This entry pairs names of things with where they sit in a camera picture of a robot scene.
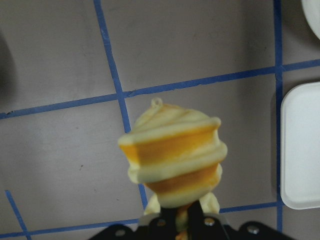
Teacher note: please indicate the spiral bread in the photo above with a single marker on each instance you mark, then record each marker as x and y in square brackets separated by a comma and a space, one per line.
[176, 152]

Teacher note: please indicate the cream tray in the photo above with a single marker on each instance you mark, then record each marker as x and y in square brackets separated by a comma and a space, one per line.
[300, 147]

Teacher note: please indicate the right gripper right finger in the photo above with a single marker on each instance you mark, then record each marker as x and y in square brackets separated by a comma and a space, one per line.
[205, 226]

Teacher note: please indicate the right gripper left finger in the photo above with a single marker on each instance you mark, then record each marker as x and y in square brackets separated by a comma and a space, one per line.
[160, 226]

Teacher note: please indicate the white plate with lemon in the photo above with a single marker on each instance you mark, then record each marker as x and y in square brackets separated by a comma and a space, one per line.
[311, 10]

